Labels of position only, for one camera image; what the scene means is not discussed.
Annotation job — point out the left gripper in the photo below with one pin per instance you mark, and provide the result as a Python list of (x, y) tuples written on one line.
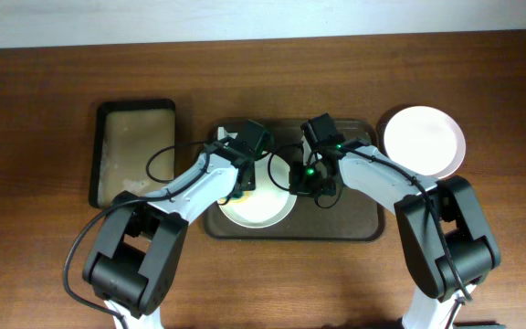
[(249, 187)]

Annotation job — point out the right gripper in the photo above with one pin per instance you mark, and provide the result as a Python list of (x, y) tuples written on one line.
[(299, 185)]

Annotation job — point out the green yellow sponge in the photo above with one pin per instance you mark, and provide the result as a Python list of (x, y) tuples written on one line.
[(237, 197)]

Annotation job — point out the white plate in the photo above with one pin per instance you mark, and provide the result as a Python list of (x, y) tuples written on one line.
[(267, 204), (423, 139)]

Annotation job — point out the white top plate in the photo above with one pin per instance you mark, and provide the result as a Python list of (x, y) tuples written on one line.
[(423, 139)]

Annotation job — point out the pale blue plate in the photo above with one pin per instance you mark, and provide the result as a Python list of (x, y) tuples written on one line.
[(451, 168)]

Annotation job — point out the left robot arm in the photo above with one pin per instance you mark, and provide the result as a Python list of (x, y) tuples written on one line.
[(134, 257)]

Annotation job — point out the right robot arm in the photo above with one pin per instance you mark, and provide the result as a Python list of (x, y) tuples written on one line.
[(448, 244)]

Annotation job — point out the dark brown serving tray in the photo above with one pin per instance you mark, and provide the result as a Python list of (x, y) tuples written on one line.
[(356, 217)]

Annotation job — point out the black soapy water tub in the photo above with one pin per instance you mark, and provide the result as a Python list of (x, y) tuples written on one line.
[(127, 135)]

